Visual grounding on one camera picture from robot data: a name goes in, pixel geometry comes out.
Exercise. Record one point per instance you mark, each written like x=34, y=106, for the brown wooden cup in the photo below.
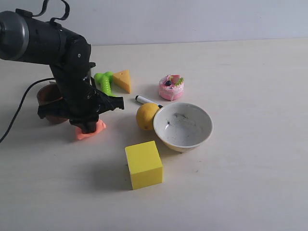
x=48, y=94

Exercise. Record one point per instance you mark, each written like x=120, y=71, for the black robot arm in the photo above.
x=25, y=39

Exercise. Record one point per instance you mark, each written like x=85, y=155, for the yellow foam cube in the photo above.
x=144, y=164

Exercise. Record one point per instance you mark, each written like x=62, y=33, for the yellow cheese wedge toy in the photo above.
x=122, y=79

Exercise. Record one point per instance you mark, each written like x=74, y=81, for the green toy bone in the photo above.
x=105, y=80

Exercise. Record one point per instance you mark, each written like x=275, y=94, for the yellow lemon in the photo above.
x=145, y=115

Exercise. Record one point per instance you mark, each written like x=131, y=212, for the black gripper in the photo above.
x=82, y=104

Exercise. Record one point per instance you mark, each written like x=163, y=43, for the orange soft clay lump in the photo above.
x=100, y=126

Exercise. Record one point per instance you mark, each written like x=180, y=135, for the white ceramic bowl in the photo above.
x=182, y=126

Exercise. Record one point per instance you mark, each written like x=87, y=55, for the pink toy cake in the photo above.
x=171, y=87

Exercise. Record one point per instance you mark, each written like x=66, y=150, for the white marker pen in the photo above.
x=144, y=100

